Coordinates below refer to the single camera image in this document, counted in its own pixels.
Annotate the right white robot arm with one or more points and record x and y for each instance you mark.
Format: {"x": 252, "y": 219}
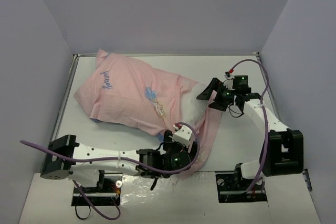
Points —
{"x": 282, "y": 150}

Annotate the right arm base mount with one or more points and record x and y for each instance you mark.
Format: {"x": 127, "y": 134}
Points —
{"x": 230, "y": 190}

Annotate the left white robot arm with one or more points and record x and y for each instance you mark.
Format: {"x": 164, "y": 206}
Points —
{"x": 66, "y": 158}

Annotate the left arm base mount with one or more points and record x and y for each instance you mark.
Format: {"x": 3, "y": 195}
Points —
{"x": 107, "y": 192}

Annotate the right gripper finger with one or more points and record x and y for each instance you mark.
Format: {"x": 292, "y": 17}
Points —
{"x": 206, "y": 94}
{"x": 220, "y": 106}

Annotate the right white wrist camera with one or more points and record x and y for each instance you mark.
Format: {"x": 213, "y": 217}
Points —
{"x": 229, "y": 78}

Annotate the white pillow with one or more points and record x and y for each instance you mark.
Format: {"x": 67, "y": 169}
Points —
{"x": 193, "y": 110}

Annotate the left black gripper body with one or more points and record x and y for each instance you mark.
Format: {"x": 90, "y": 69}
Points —
{"x": 168, "y": 137}

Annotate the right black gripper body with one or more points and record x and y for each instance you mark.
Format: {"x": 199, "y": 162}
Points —
{"x": 218, "y": 94}

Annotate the pink and blue Frozen pillowcase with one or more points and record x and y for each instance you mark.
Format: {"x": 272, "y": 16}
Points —
{"x": 131, "y": 92}

